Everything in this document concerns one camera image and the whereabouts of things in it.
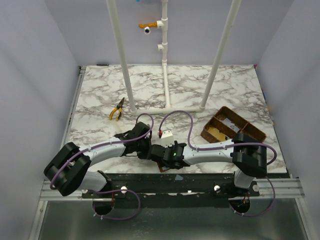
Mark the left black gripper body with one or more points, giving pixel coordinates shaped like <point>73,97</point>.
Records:
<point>144,149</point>

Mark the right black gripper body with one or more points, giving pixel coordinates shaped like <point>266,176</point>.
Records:
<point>155,152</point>

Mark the brown leather card holder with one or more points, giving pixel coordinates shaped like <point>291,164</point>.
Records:
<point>164,166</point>

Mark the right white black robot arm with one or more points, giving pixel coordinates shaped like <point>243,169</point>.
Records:
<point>246,153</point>

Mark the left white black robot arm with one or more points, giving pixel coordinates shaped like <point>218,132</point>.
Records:
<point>69,171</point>

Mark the gold card in tray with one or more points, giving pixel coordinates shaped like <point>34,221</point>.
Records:
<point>216,135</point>

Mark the grey card in tray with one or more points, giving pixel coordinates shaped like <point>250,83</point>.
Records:
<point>231,125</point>

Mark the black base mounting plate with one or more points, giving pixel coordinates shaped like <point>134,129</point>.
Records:
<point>156,190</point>

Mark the brown woven divided tray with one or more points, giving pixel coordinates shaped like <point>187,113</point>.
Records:
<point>246,127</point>

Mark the blue white small ball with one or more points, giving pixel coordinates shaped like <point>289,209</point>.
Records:
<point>147,30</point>

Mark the orange pipe hook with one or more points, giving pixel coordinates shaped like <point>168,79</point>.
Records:
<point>158,24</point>

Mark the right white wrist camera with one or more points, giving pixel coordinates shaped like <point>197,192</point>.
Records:
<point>166,138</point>

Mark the yellow handled pliers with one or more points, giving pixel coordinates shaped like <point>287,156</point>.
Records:
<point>118,108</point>

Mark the white PVC pipe frame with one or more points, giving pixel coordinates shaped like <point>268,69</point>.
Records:
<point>163,47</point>

